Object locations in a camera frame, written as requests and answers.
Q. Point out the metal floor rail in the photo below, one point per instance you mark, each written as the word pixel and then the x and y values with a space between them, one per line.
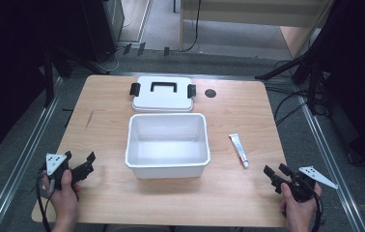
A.
pixel 335 167
pixel 19 164

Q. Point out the black tripod stand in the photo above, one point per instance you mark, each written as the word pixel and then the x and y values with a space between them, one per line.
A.
pixel 303 64

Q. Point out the black round table grommet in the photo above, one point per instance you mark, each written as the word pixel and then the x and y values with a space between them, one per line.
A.
pixel 210 93

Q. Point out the white ointment tube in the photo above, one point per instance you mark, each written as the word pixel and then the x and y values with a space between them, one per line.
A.
pixel 239 150

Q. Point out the light wooden desk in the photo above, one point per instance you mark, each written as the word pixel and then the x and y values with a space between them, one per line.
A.
pixel 235 14

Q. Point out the dark curtain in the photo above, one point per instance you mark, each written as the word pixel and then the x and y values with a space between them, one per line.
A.
pixel 13 64
pixel 360 80

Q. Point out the black metal stand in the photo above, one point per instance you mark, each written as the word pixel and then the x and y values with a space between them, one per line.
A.
pixel 48 80

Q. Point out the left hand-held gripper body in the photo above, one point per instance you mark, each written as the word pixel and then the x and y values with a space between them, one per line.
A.
pixel 53 162

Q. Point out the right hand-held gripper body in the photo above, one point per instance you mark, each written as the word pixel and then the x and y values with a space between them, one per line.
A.
pixel 311 174

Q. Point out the dark cabinet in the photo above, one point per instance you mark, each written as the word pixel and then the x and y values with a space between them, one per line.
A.
pixel 101 25

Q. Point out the white plastic storage box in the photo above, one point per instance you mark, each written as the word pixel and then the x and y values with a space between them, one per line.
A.
pixel 167 151

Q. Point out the small black floor strip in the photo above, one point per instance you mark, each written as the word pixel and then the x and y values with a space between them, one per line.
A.
pixel 141 48
pixel 166 51

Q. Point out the person's right hand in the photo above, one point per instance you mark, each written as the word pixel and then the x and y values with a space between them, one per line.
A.
pixel 298 209

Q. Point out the person's left hand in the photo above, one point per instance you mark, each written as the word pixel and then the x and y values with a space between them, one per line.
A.
pixel 64 201

